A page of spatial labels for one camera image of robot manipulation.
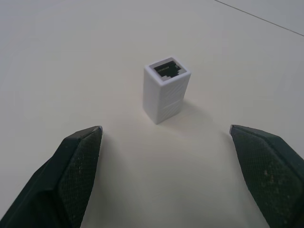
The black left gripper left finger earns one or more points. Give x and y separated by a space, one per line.
59 180

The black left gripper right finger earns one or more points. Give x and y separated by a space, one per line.
268 175

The white ethernet coupler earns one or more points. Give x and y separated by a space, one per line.
166 95

